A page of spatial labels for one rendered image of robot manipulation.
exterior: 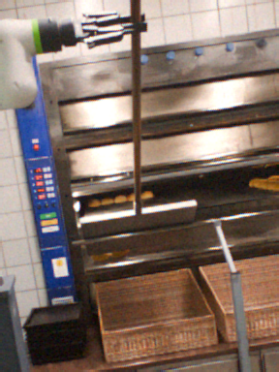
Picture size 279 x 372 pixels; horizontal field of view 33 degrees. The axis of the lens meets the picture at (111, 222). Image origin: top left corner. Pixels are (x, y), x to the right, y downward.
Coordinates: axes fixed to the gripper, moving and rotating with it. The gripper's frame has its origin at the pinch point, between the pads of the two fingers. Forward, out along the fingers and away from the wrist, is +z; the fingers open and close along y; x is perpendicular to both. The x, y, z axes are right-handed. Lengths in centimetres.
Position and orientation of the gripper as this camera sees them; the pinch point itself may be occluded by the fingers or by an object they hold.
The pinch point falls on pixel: (134, 23)
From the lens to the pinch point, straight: 140.7
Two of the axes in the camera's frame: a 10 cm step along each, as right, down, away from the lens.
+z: 9.9, -1.4, 0.2
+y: 1.4, 8.6, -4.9
